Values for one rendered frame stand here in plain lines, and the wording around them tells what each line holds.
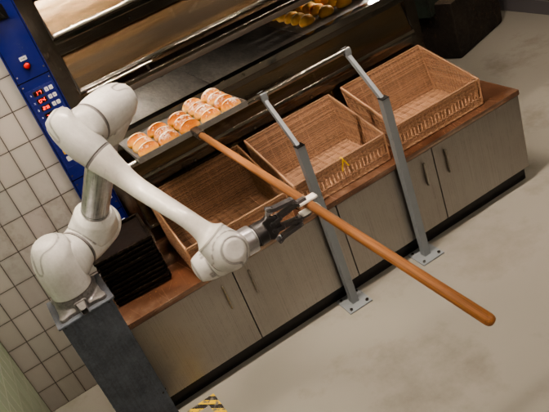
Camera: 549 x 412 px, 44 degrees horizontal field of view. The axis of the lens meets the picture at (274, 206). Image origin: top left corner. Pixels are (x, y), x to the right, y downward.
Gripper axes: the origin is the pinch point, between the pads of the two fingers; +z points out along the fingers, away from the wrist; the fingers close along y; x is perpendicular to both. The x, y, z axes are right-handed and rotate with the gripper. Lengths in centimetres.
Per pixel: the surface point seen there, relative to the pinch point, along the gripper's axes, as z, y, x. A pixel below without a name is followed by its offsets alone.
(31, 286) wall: -95, 50, -144
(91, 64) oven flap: -21, -34, -144
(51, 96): -44, -30, -141
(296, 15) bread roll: 97, -4, -169
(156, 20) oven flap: 16, -39, -145
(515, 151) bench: 160, 95, -87
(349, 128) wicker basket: 87, 52, -127
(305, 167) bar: 37, 35, -83
